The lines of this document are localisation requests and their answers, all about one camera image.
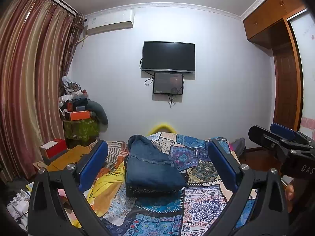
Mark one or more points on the grey plush pillow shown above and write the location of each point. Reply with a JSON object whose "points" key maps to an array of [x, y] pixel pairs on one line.
{"points": [[98, 111]]}

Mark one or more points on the yellow pillow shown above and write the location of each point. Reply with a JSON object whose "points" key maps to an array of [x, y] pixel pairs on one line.
{"points": [[164, 127]]}

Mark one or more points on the orange box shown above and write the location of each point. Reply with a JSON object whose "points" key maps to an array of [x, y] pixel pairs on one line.
{"points": [[77, 115]]}

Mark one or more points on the wooden board with flower cutouts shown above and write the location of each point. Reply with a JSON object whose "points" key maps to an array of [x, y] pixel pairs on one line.
{"points": [[71, 156]]}

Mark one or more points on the navy patterned folded garment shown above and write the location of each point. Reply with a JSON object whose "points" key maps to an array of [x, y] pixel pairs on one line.
{"points": [[152, 177]]}

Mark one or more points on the yellow garment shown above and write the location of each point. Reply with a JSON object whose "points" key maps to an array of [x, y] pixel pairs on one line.
{"points": [[104, 189]]}

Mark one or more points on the black wall television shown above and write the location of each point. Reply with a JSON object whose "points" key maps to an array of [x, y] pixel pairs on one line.
{"points": [[168, 56]]}

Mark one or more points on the right hand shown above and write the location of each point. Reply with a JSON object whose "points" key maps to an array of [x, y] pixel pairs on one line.
{"points": [[289, 192]]}

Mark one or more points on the blue denim jeans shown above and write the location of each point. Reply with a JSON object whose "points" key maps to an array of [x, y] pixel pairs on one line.
{"points": [[142, 147]]}

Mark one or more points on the green patterned storage box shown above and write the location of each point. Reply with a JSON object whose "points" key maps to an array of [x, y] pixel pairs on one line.
{"points": [[81, 129]]}

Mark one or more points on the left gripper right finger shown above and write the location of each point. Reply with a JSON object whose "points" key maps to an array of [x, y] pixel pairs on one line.
{"points": [[257, 205]]}

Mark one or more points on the wooden wardrobe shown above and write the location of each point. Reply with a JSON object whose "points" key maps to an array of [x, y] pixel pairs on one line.
{"points": [[267, 24]]}

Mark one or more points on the blue patchwork bedspread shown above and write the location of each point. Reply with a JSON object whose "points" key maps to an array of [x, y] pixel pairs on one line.
{"points": [[190, 211]]}

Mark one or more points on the small wall monitor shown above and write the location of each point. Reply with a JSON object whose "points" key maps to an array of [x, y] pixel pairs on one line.
{"points": [[168, 83]]}

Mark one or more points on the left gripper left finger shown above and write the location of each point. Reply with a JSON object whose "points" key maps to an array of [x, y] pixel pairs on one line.
{"points": [[46, 213]]}

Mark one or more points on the red box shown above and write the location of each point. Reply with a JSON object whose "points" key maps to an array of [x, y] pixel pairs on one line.
{"points": [[53, 150]]}

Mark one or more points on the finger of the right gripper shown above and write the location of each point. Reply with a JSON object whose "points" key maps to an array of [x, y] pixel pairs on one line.
{"points": [[264, 138], [282, 131]]}

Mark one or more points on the striped maroon curtain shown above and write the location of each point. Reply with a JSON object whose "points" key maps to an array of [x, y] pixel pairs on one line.
{"points": [[38, 41]]}

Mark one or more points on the pink slipper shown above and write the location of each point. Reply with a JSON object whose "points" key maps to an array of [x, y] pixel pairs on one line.
{"points": [[66, 204]]}

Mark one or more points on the white air conditioner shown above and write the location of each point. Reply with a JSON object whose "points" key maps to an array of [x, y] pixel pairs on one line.
{"points": [[110, 22]]}

